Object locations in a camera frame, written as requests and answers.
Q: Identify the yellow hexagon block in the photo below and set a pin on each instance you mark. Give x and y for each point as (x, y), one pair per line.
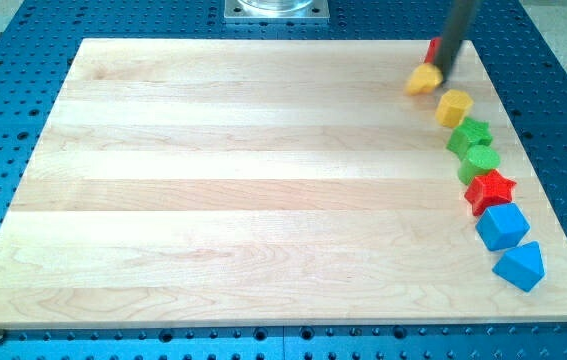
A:
(453, 107)

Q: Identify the blue cube block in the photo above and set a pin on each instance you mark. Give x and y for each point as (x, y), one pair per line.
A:
(502, 226)

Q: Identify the green cylinder block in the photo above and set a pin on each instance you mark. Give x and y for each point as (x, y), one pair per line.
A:
(478, 160)

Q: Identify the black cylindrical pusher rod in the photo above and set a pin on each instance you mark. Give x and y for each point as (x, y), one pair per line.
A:
(462, 14)

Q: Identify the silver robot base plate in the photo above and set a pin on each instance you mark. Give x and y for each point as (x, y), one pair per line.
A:
(276, 11)

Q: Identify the light wooden board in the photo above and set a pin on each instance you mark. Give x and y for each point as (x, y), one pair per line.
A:
(186, 183)

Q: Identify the yellow heart block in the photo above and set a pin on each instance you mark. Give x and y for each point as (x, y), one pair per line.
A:
(424, 79)

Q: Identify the red star block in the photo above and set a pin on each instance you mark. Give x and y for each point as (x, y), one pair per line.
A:
(489, 190)

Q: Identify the green star block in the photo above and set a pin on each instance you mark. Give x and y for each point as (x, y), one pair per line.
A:
(468, 133)

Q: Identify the red circle block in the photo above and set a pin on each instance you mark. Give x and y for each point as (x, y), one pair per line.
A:
(432, 50)

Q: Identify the blue triangle block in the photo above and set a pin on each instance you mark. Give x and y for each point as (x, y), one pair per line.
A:
(522, 266)

